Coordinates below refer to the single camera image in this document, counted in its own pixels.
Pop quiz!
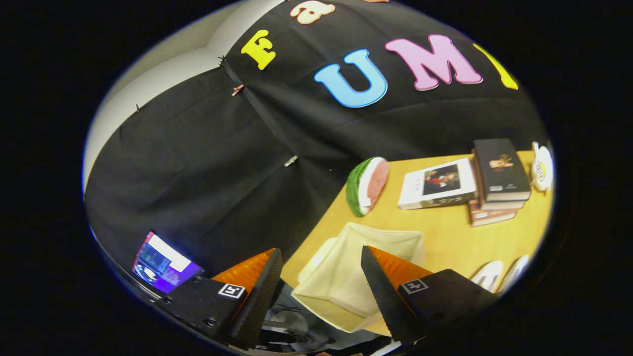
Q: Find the toy watermelon slice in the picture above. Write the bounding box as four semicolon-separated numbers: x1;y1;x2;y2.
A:
346;157;390;218

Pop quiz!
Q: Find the black cover book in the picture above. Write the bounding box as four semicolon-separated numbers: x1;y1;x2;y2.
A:
472;138;532;203

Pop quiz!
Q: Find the dark brown book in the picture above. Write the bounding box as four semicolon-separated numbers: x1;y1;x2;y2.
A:
477;197;526;211

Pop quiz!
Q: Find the white round toy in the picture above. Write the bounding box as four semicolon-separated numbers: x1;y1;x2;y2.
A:
531;142;554;192

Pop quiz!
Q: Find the white cover book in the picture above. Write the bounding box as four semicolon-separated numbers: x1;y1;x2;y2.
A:
398;158;478;211

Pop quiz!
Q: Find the black backdrop cloth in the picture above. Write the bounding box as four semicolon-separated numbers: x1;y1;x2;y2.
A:
84;0;549;277

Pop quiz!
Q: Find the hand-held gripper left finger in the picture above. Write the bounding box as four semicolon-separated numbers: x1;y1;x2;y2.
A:
156;248;284;350

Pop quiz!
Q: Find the cream fabric storage box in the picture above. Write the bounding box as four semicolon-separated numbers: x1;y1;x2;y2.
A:
291;222;426;333

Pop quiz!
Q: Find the reddish brown book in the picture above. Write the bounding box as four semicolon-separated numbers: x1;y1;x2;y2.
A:
468;161;518;227

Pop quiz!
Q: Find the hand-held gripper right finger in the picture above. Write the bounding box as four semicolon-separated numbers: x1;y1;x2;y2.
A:
361;246;498;346

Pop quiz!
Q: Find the computer monitor screen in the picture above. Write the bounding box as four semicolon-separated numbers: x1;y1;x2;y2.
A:
132;229;204;295

